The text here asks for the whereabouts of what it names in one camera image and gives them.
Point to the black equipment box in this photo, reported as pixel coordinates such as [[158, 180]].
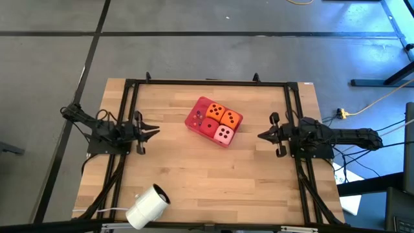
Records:
[[399, 207]]

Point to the black frame clamp knob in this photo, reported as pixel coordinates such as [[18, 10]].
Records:
[[256, 77], [148, 77]]

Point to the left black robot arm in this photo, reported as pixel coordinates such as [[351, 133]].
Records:
[[103, 129]]

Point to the black aluminium table frame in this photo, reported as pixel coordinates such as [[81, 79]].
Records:
[[210, 83]]

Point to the large red foam die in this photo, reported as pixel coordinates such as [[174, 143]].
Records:
[[207, 131]]

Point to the white cylindrical spotlight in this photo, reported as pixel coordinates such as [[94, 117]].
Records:
[[147, 207]]

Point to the small black box camera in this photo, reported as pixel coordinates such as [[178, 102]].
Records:
[[209, 228]]

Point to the yellow power strip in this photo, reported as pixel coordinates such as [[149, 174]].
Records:
[[342, 114]]

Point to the grey panel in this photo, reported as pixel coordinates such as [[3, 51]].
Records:
[[409, 145]]

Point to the pink plastic bin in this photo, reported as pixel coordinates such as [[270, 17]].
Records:
[[194, 106]]

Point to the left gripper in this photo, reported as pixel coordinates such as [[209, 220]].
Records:
[[129, 133]]

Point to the large orange foam die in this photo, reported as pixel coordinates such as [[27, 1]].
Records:
[[230, 123], [215, 116]]

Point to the white paper sheet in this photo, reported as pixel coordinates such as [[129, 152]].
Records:
[[351, 202]]

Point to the dark furniture leg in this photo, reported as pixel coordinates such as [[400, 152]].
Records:
[[9, 149]]

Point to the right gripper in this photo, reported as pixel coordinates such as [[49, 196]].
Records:
[[289, 134]]

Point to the black floor beam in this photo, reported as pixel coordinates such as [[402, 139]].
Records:
[[372, 184]]

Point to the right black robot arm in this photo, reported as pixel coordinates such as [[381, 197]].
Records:
[[355, 137]]

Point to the large pale pink foam die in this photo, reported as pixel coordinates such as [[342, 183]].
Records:
[[221, 139]]

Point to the black desk frame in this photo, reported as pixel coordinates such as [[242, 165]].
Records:
[[368, 83]]

